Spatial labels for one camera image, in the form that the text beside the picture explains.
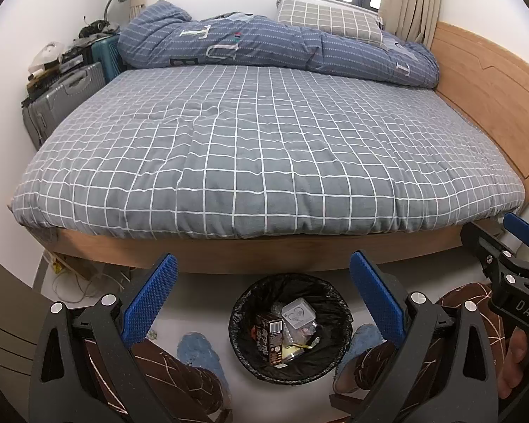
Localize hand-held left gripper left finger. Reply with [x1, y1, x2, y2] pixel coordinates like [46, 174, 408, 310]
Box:
[30, 253, 179, 423]

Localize person's right hand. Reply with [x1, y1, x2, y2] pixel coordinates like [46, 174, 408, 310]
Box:
[496, 330, 529, 400]

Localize grey checked pillow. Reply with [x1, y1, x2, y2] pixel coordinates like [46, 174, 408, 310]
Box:
[275, 0, 395, 49]

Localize small white box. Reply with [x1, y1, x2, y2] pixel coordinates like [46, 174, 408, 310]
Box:
[282, 298, 316, 329]

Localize teal suitcase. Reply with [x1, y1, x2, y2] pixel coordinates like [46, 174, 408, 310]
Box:
[90, 34, 128, 82]

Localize dark tangled clutter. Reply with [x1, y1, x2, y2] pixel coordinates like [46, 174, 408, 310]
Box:
[78, 18, 120, 47]

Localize blue striped quilt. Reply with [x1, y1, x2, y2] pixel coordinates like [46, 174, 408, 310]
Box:
[117, 0, 440, 89]

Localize grey suitcase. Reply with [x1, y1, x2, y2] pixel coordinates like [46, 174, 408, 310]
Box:
[22, 62, 107, 151]

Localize stack of dark items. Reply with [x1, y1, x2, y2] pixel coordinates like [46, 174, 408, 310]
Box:
[22, 46, 93, 106]

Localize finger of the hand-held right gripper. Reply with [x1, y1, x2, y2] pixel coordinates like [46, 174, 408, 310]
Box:
[503, 213, 529, 253]
[461, 222, 518, 292]

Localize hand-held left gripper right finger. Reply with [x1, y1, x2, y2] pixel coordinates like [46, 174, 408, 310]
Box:
[349, 250, 499, 423]

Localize white floor cable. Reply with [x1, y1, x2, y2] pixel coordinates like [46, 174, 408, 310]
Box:
[50, 251, 137, 313]

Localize black trash bin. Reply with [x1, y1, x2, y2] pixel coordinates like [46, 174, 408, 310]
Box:
[228, 273, 354, 384]

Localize brown cookie box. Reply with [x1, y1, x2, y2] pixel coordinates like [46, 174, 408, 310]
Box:
[252, 311, 285, 366]

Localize white round object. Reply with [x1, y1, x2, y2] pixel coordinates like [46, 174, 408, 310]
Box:
[29, 41, 67, 71]

